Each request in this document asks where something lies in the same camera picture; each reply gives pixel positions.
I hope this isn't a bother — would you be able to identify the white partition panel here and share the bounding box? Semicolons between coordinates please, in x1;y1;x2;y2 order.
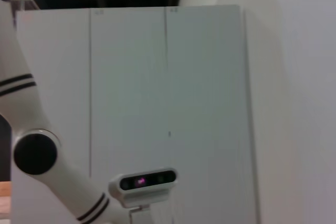
10;4;262;224

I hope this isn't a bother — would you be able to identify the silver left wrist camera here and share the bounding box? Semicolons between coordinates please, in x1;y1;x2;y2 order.
108;167;179;209

